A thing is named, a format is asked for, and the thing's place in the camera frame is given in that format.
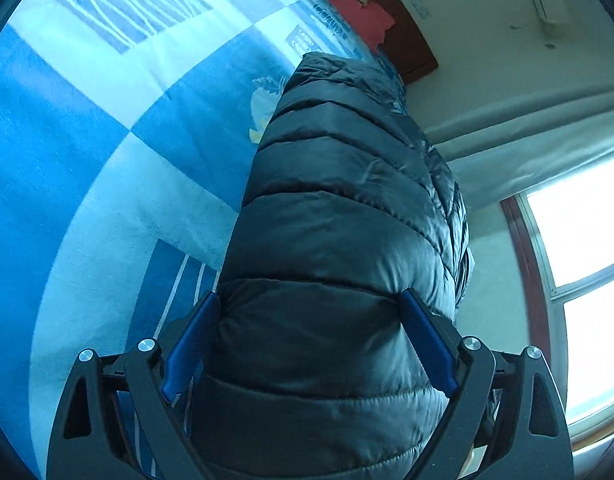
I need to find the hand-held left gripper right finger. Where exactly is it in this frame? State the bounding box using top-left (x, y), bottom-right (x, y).
top-left (398, 288), bottom-right (575, 480)

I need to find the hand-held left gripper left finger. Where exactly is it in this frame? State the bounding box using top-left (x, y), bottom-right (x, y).
top-left (47, 291), bottom-right (221, 480)

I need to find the black puffer jacket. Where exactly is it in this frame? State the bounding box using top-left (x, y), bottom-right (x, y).
top-left (188, 51), bottom-right (502, 480)

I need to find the pale grey curtain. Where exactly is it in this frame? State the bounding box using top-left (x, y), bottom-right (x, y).
top-left (423, 86), bottom-right (614, 212)

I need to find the blue patterned bedspread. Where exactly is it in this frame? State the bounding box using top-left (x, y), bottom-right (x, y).
top-left (0, 0), bottom-right (408, 480)

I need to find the brown wooden headboard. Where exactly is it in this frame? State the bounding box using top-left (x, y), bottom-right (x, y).
top-left (358, 0), bottom-right (439, 86)

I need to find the red pillow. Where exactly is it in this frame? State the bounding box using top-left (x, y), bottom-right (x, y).
top-left (286, 0), bottom-right (396, 52)

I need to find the window with brown frame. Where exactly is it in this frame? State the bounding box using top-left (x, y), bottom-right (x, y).
top-left (501, 160), bottom-right (614, 453)

